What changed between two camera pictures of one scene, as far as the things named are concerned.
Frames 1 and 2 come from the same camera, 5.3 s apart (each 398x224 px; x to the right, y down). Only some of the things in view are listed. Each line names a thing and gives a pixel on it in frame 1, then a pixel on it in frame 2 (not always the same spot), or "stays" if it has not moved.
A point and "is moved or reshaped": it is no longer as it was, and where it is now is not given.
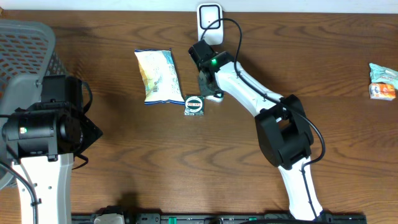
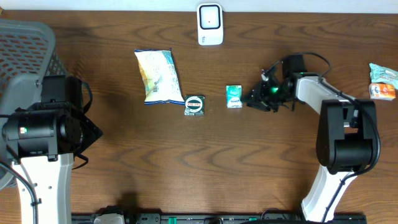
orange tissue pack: x=382 y=91 stays
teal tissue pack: x=216 y=99 is moved or reshaped
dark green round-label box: x=194 y=105 stays
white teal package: x=161 y=81 stays
